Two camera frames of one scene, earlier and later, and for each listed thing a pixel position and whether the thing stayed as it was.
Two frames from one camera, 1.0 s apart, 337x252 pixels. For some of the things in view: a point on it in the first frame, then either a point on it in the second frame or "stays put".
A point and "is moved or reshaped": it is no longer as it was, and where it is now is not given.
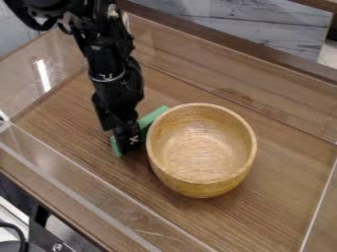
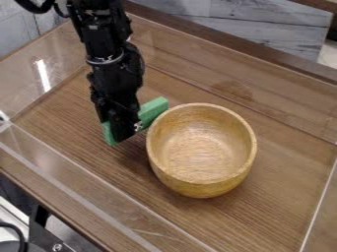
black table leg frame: x=41 y=240 stays put
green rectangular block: x=141 y=123 is moved or reshaped
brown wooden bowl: x=202 y=146 stays put
